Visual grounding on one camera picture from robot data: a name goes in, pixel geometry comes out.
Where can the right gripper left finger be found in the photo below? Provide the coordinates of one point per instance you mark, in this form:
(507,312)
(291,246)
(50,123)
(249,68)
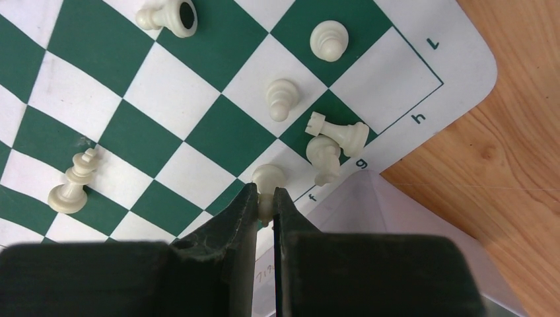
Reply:
(209,272)

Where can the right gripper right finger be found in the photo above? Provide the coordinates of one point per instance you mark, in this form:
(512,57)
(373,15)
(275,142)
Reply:
(354,274)

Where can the white chess bishop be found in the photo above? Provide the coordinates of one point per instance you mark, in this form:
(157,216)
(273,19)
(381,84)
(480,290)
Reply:
(267,177)

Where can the green white chess board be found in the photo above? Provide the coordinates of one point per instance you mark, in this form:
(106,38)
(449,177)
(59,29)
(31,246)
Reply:
(180,124)

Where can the silver metal tin box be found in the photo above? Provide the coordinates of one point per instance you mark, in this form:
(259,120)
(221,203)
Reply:
(367,204)

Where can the white chess knight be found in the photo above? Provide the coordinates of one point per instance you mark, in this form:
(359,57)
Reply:
(323,154)

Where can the white chess rook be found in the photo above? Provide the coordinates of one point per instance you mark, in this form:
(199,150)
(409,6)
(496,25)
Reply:
(351,138)

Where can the white chess king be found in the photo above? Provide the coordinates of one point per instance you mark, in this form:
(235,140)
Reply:
(70,197)

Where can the white chess pawn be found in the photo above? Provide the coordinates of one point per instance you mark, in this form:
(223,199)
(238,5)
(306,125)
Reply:
(282,96)
(329,40)

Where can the white chess piece fallen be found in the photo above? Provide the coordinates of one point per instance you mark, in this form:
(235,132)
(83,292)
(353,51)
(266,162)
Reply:
(180,17)

